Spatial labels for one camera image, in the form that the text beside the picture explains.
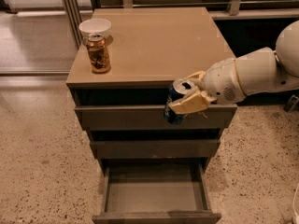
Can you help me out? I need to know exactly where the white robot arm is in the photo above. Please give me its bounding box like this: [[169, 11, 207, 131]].
[[167, 21, 299, 115]]

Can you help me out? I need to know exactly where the white cable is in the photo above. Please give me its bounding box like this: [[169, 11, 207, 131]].
[[292, 184, 299, 224]]

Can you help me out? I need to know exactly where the grey bottom drawer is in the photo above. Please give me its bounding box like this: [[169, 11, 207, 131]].
[[93, 163, 221, 224]]

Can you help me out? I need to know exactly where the grey drawer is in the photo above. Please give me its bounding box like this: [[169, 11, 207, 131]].
[[93, 163, 221, 224], [91, 139, 220, 159], [75, 105, 237, 131]]

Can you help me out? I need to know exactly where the blue pepsi can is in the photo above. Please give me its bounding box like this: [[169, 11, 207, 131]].
[[164, 78, 195, 125]]

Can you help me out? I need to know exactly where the metal railing frame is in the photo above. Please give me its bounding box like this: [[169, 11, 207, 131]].
[[87, 0, 299, 52]]

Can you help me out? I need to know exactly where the grey top drawer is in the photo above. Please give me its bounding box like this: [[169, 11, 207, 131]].
[[75, 105, 237, 131]]

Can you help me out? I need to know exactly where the grey drawer cabinet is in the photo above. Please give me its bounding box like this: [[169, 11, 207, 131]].
[[64, 7, 249, 173]]

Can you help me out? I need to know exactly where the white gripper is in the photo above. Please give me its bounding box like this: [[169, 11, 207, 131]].
[[169, 58, 246, 115]]

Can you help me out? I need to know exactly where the white plastic bowl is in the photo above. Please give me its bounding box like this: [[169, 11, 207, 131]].
[[78, 19, 111, 37]]

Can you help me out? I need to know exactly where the brown gold soda can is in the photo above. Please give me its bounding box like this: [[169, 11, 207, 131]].
[[86, 34, 111, 74]]

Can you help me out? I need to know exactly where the grey middle drawer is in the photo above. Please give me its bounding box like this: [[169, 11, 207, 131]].
[[91, 139, 220, 159]]

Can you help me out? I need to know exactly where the small grey floor object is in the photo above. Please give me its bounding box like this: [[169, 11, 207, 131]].
[[283, 95, 299, 112]]

